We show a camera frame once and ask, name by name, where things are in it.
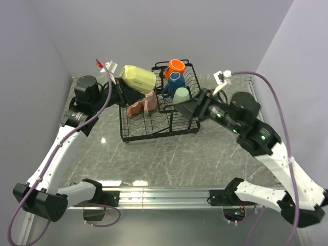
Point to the coral pink mug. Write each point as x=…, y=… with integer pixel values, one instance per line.
x=134, y=109

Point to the black wire dish rack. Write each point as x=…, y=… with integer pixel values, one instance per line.
x=164, y=121

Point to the orange mug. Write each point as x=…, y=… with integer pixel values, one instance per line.
x=174, y=65

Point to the blue mug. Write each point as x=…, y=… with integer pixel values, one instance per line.
x=176, y=80

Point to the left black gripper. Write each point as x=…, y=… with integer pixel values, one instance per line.
x=127, y=95

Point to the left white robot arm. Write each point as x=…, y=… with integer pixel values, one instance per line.
x=41, y=194

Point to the yellow mug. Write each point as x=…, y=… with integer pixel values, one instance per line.
x=137, y=78

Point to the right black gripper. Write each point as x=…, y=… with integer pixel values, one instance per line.
x=199, y=107

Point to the green cup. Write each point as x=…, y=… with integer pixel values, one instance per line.
x=181, y=95

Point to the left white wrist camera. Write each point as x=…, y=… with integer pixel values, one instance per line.
x=108, y=68

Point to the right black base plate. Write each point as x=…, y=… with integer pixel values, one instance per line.
x=220, y=197

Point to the aluminium mounting rail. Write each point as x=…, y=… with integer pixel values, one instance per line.
x=166, y=198

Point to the light pink mug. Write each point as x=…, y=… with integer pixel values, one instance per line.
x=149, y=103

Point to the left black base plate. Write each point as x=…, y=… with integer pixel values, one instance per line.
x=110, y=198

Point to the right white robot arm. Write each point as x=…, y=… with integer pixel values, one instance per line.
x=262, y=142

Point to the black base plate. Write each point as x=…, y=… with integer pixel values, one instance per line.
x=220, y=197
x=110, y=198

